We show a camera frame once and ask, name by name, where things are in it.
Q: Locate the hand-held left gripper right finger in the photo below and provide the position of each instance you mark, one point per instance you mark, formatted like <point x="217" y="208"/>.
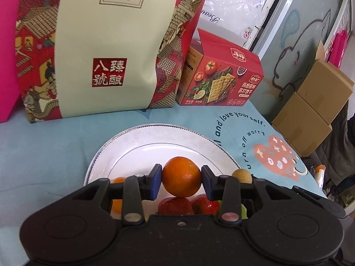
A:
<point x="206" y="183"/>

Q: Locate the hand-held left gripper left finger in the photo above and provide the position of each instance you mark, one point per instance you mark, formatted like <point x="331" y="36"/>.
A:
<point x="156" y="181"/>

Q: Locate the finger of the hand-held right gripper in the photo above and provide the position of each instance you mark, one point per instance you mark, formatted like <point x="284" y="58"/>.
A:
<point x="337" y="210"/>

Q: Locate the red wax apple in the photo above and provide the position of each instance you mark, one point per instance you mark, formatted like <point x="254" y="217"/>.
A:
<point x="176" y="206"/>
<point x="206" y="203"/>

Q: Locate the orange tangerine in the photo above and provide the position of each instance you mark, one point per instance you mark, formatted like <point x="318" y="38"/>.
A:
<point x="116" y="206"/>
<point x="181" y="177"/>

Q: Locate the white round plate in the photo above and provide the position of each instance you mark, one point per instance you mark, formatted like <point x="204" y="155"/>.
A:
<point x="155" y="149"/>

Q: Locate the brown longan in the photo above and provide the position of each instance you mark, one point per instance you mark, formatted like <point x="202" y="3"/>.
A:
<point x="242" y="175"/>

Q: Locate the green jujube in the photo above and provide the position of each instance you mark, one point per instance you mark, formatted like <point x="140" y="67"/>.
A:
<point x="244" y="212"/>

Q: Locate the orange and white packet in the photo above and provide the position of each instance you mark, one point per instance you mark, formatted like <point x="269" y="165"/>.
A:
<point x="320" y="176"/>

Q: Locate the dark grey cloth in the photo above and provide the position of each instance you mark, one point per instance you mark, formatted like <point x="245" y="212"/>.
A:
<point x="338" y="149"/>

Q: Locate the brown cardboard box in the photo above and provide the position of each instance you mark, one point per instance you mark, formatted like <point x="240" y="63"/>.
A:
<point x="302" y="124"/>
<point x="324" y="88"/>

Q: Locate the red cracker box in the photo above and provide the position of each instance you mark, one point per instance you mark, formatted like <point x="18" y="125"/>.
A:
<point x="222" y="77"/>

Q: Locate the teal printed tablecloth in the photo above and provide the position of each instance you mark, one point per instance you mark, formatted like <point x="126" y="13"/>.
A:
<point x="41" y="158"/>

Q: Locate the red and green gift bag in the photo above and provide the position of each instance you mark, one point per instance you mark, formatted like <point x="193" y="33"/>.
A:
<point x="111" y="33"/>

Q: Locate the small pink bag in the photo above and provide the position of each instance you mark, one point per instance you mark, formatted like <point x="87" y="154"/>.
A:
<point x="338" y="47"/>

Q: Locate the grey cartoon drawing board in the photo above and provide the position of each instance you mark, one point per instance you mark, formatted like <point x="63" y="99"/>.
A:
<point x="299" y="33"/>

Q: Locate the white floral bag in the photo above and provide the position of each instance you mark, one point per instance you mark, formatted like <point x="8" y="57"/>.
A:
<point x="241" y="5"/>

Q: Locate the pink tote bag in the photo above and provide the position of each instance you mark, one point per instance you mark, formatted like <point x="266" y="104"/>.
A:
<point x="8" y="61"/>

